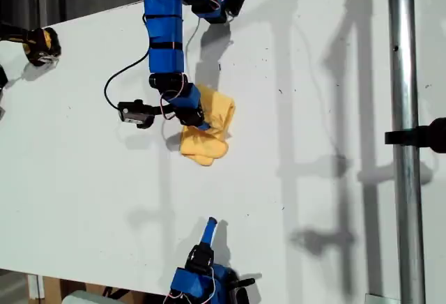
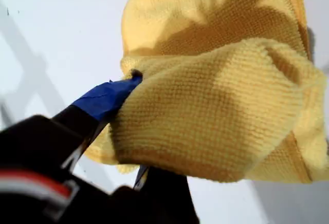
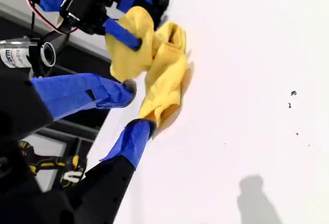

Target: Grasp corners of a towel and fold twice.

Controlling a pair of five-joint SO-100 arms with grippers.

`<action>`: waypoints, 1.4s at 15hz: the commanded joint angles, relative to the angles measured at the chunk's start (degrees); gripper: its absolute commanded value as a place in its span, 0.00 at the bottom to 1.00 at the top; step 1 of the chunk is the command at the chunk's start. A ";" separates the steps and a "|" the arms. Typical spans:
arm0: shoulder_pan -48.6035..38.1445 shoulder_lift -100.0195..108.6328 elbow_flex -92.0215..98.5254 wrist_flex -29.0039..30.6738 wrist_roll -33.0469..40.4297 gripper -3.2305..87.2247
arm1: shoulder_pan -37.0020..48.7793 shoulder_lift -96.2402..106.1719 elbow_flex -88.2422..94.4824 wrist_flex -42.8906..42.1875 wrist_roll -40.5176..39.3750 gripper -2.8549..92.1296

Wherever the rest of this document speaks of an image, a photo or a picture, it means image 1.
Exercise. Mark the black clamp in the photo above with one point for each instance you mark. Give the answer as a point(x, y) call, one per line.
point(425, 136)

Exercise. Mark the white bin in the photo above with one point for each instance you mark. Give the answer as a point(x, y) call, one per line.
point(83, 298)

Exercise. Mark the steel post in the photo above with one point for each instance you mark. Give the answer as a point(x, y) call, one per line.
point(406, 143)

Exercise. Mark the black camera stalk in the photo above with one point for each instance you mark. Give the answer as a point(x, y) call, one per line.
point(162, 109)
point(245, 280)

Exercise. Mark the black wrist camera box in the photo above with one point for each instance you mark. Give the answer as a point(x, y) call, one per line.
point(134, 114)
point(241, 295)

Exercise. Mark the white table leg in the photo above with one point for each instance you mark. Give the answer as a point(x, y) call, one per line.
point(35, 286)

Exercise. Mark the yellow square towel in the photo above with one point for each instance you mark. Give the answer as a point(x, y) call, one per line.
point(217, 115)

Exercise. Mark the black object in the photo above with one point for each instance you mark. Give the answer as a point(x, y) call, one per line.
point(2, 77)

